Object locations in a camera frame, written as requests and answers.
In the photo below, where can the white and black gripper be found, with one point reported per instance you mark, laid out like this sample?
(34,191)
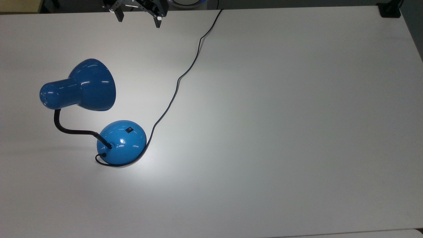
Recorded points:
(142,4)

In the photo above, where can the blue desk lamp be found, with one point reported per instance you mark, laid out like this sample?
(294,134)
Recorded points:
(122,145)

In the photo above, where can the black clamped pole mount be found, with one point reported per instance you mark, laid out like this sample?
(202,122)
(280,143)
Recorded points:
(390,11)

